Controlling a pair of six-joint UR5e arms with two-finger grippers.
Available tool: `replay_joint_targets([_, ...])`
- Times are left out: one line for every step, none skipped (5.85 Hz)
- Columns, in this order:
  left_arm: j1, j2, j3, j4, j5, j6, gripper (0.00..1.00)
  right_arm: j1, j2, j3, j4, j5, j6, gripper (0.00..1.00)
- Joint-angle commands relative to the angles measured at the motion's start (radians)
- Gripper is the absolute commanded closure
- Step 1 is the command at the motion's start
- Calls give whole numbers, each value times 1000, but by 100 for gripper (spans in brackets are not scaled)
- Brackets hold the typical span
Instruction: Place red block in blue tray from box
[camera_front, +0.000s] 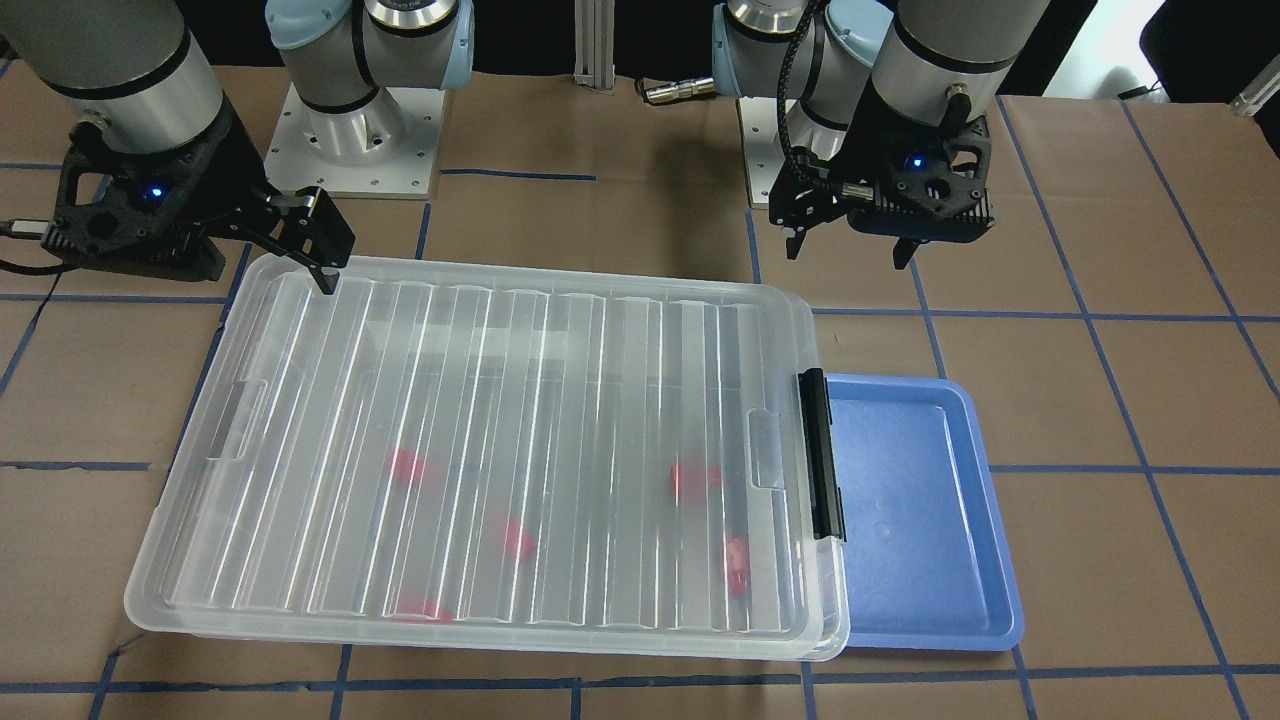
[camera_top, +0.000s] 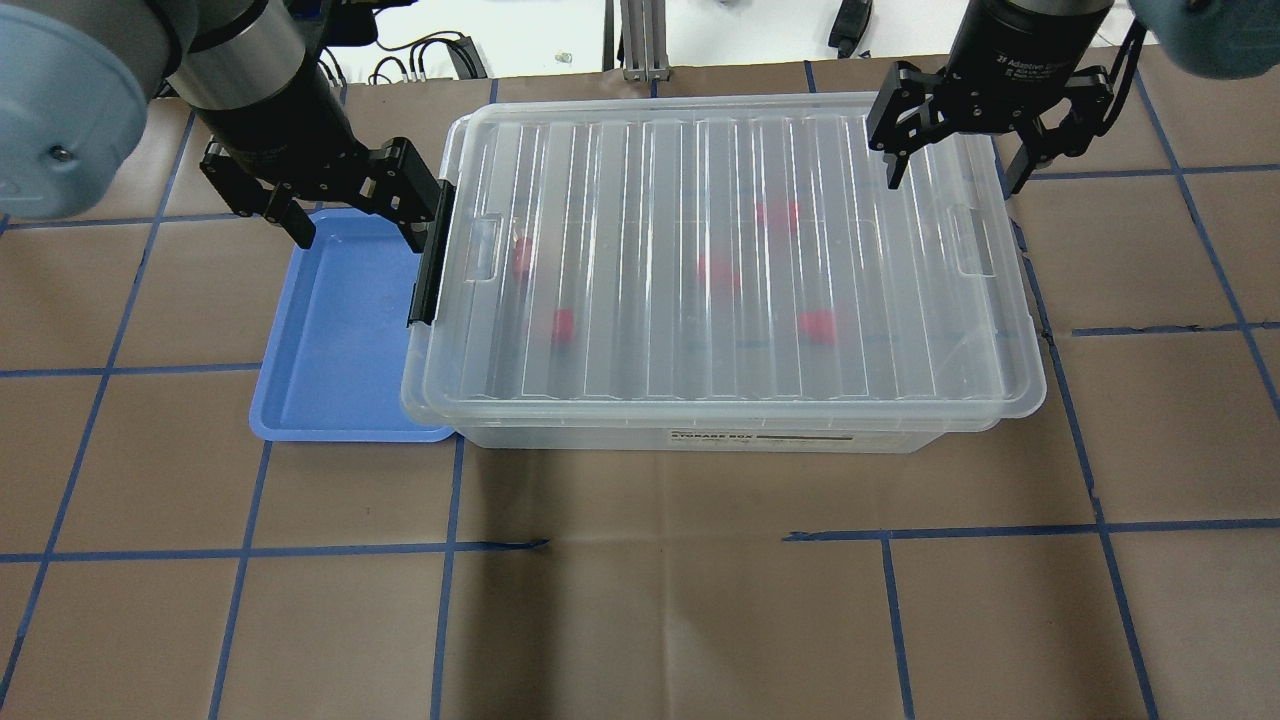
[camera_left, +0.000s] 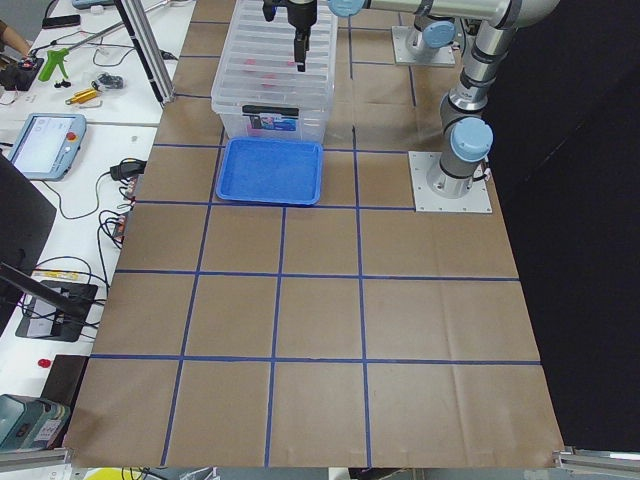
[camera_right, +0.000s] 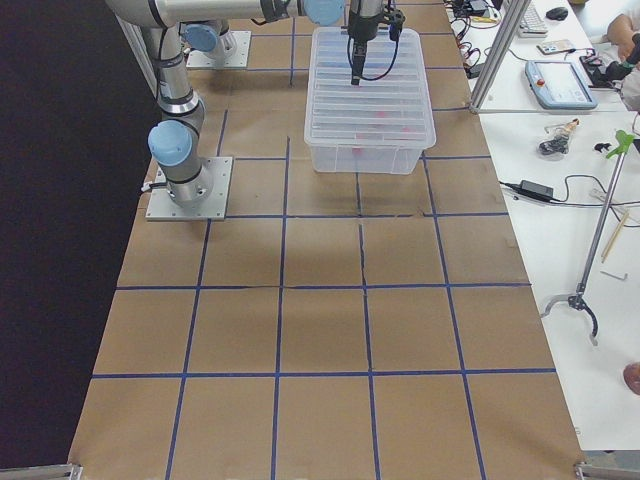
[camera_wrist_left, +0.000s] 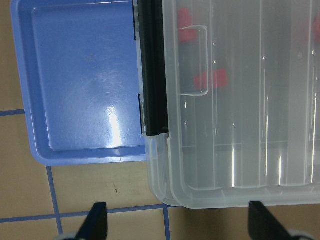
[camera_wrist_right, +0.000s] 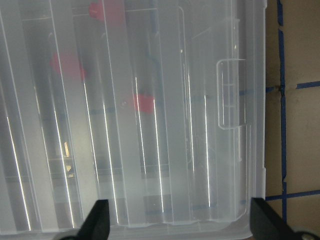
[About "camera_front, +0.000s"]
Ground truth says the red block front edge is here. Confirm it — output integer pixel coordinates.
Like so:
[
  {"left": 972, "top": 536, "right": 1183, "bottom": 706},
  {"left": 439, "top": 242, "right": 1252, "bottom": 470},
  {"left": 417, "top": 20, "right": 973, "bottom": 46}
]
[{"left": 394, "top": 598, "right": 454, "bottom": 625}]

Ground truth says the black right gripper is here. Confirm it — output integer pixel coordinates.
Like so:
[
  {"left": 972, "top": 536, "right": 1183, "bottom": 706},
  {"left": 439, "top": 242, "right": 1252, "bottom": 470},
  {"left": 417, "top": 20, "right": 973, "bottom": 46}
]
[{"left": 161, "top": 96, "right": 355, "bottom": 295}]

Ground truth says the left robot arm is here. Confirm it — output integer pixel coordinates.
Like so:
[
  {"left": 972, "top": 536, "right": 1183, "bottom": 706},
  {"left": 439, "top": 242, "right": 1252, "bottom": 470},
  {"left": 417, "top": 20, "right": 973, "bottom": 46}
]
[{"left": 712, "top": 1, "right": 1048, "bottom": 269}]

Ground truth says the clear plastic box lid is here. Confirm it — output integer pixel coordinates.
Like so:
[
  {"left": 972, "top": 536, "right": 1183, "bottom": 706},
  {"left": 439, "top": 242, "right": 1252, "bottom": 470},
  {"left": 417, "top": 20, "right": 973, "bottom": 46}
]
[{"left": 123, "top": 256, "right": 851, "bottom": 662}]

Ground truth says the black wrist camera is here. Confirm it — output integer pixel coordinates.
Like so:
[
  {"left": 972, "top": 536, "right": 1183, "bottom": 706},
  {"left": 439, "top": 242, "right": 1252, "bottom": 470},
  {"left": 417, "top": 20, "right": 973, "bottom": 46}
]
[
  {"left": 847, "top": 115, "right": 998, "bottom": 243},
  {"left": 41, "top": 119, "right": 225, "bottom": 282}
]

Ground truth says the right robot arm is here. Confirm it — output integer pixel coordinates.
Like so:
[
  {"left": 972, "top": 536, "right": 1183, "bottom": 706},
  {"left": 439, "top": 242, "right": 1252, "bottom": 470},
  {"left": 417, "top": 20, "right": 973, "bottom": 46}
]
[{"left": 3, "top": 1, "right": 475, "bottom": 295}]

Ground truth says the blue plastic tray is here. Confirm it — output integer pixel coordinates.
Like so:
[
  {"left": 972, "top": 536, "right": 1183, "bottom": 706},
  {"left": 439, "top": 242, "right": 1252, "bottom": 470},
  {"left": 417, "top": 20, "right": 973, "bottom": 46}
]
[{"left": 827, "top": 374, "right": 1025, "bottom": 652}]

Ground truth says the red block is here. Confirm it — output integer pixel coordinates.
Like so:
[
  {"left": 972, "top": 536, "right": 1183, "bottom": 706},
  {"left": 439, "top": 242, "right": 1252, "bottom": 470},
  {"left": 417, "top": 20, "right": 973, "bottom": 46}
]
[
  {"left": 495, "top": 518, "right": 538, "bottom": 565},
  {"left": 385, "top": 448, "right": 442, "bottom": 487},
  {"left": 669, "top": 462, "right": 723, "bottom": 503},
  {"left": 719, "top": 537, "right": 751, "bottom": 597}
]

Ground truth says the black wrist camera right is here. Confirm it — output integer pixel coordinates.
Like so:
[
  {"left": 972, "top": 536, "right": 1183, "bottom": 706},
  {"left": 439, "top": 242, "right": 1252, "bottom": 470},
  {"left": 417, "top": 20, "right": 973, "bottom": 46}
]
[{"left": 41, "top": 119, "right": 225, "bottom": 282}]

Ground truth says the aluminium frame post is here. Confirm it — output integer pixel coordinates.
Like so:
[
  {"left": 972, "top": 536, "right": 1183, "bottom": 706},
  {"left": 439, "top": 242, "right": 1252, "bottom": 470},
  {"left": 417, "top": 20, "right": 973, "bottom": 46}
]
[{"left": 572, "top": 0, "right": 616, "bottom": 94}]

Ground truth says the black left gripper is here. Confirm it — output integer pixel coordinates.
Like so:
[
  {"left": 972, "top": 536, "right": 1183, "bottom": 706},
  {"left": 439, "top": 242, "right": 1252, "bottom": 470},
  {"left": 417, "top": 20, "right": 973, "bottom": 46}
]
[{"left": 768, "top": 110, "right": 923, "bottom": 272}]

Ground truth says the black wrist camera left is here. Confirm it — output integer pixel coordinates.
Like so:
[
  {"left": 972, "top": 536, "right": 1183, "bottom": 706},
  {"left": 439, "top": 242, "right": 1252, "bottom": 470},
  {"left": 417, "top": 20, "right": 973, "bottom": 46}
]
[{"left": 847, "top": 115, "right": 998, "bottom": 243}]

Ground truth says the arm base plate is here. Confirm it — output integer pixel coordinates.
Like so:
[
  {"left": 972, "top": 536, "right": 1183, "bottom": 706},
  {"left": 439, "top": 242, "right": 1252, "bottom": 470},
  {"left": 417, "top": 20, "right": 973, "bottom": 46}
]
[
  {"left": 736, "top": 97, "right": 785, "bottom": 210},
  {"left": 264, "top": 87, "right": 448, "bottom": 201}
]

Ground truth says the red block front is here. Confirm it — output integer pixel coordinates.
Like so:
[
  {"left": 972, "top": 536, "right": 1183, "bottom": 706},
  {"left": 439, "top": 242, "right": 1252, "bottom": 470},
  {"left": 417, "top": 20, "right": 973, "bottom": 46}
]
[{"left": 719, "top": 537, "right": 751, "bottom": 597}]

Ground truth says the black box latch handle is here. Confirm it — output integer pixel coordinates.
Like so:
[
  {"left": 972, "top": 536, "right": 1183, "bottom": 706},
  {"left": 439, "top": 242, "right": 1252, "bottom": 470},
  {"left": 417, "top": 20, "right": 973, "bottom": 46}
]
[{"left": 797, "top": 366, "right": 846, "bottom": 541}]

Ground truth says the metal connector plug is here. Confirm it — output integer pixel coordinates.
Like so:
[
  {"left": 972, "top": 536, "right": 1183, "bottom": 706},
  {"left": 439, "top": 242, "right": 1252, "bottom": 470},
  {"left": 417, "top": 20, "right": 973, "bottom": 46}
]
[{"left": 635, "top": 77, "right": 718, "bottom": 106}]

